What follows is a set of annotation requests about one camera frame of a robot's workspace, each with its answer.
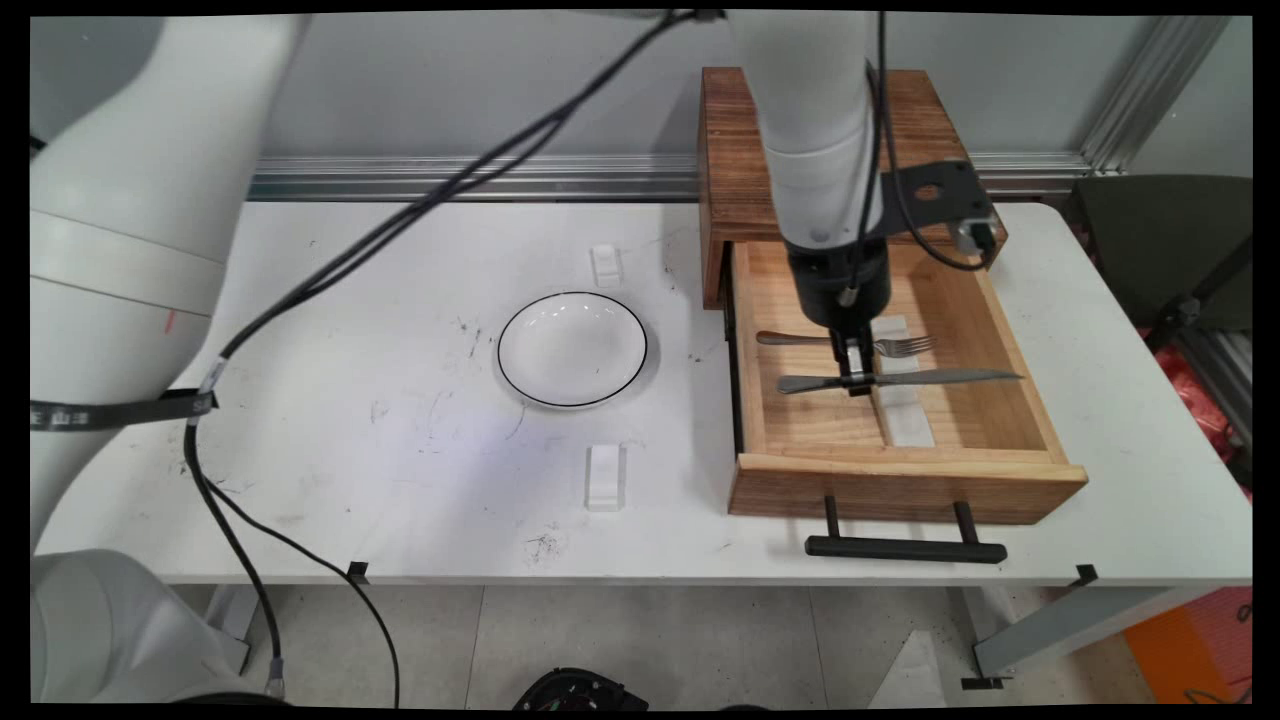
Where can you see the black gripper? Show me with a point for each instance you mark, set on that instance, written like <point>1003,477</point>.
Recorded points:
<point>835,285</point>

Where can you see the silver table knife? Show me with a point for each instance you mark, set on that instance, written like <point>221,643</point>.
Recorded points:
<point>950,377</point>

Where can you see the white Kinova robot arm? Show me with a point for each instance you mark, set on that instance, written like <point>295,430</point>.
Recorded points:
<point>810,120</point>

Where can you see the long white cutlery rest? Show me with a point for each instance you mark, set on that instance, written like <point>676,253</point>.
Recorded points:
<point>910,420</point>

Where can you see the silver fork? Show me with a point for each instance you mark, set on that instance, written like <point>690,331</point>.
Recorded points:
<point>790,338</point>

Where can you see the light wooden drawer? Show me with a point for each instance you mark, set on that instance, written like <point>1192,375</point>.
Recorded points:
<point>900,485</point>

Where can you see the wooden drawer cabinet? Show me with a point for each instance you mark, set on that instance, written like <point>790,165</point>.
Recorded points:
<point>735,150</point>

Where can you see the white plate with black rim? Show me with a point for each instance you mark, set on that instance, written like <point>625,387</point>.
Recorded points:
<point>572,350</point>

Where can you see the small black tape marker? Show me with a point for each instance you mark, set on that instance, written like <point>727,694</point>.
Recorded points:
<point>1086,575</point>
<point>357,573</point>

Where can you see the black tape strip on floor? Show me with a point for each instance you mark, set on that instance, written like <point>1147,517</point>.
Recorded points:
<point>982,684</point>

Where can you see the grey table leg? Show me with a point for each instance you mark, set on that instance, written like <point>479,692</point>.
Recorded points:
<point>232,620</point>
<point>1080,625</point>

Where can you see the red bag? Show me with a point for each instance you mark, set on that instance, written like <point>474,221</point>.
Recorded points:
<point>1200,410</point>

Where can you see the diagonal aluminium extrusion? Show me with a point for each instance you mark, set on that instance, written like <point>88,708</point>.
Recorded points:
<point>1150,95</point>

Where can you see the black electronics unit on floor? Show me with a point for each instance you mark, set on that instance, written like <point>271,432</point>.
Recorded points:
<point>580,692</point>

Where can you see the orange box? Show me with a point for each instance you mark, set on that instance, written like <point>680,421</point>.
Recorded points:
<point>1190,640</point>

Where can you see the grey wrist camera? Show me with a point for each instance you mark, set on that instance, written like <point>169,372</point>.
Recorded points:
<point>978,235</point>

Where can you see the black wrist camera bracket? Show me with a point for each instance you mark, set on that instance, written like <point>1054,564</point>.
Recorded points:
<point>935,190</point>

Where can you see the aluminium frame post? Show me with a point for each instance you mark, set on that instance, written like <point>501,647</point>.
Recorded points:
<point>1222,380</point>

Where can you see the horizontal aluminium rail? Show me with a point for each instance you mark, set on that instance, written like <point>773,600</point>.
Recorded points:
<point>450,178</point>

